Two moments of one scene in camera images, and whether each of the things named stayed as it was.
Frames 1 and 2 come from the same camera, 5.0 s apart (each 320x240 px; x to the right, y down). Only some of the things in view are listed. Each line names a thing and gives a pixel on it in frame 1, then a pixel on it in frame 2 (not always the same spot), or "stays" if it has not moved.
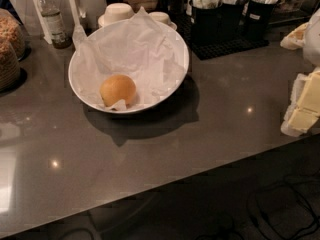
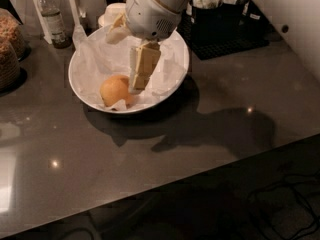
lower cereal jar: (10, 71) stays
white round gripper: (312, 40) → (150, 19)
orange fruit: (118, 87) stays
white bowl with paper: (139, 48) stays
